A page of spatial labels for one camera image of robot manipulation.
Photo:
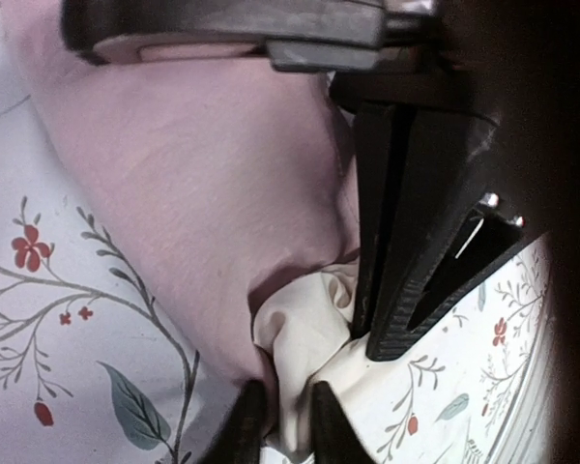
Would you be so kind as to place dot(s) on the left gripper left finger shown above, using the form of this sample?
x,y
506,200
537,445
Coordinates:
x,y
239,440

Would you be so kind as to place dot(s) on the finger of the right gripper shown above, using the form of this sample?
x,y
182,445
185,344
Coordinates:
x,y
381,134
459,219

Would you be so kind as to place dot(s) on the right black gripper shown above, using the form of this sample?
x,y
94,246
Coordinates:
x,y
514,68

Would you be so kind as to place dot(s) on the floral patterned table mat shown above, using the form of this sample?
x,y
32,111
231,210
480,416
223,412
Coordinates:
x,y
93,371

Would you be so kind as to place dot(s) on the pink and white underwear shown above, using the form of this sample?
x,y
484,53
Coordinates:
x,y
227,185

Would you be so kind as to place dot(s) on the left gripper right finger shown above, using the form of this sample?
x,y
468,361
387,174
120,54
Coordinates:
x,y
333,438

